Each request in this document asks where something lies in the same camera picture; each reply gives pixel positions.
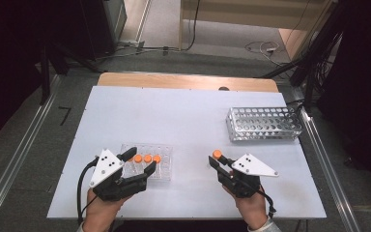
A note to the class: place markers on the wooden table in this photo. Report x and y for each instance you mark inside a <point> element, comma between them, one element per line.
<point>174,80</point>

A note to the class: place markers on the black cabinet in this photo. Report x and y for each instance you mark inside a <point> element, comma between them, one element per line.
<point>103,25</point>

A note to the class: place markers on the clear plastic well plate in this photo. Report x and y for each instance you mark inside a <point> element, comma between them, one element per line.
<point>165,161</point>

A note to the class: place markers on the person's right hand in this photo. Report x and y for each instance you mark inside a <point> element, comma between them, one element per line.
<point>252,211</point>

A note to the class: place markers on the person's white sleeve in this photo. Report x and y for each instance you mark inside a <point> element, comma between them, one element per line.
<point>80,228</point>
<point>267,226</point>

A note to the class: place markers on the person's left hand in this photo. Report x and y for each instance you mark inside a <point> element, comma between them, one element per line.
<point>101,216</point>

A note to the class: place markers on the aluminium floor rail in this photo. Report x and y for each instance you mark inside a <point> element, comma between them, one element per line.
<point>328,154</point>
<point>19,148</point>

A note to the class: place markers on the person's right white sleeve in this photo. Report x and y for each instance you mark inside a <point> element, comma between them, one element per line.
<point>267,226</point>

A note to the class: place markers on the light wooden furniture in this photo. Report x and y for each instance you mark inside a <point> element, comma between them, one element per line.
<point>257,14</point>

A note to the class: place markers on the metal test tube rack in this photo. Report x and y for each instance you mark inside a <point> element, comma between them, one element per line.
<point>264,124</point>

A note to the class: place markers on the grey power strip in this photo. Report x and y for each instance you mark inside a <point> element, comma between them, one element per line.
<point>132,44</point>

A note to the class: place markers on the person's left white sleeve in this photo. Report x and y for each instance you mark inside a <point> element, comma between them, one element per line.
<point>80,228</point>

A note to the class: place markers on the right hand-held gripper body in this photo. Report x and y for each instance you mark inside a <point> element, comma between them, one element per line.
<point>244,185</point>

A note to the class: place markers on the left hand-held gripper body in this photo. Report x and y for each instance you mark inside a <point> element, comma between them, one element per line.
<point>108,180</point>

